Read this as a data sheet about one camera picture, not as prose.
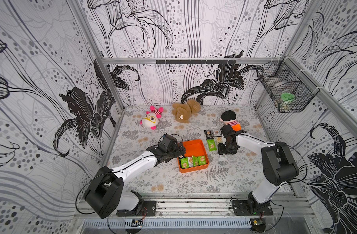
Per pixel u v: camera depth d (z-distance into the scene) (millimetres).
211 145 954
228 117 1053
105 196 409
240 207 717
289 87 782
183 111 1037
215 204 748
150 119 1018
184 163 859
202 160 884
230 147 774
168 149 654
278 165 471
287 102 800
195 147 956
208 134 1012
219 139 983
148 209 730
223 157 903
